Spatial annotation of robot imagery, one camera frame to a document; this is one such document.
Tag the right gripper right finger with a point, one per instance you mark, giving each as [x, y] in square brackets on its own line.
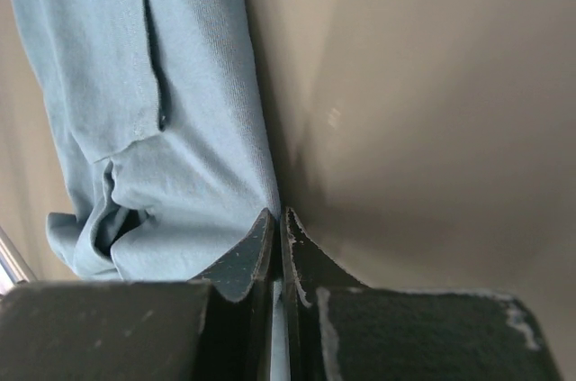
[339, 328]

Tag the left aluminium frame post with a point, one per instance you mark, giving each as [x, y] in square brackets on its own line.
[14, 269]

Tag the grey-blue t-shirt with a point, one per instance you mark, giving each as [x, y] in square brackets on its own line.
[156, 117]

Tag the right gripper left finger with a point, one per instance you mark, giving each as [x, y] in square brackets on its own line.
[211, 327]

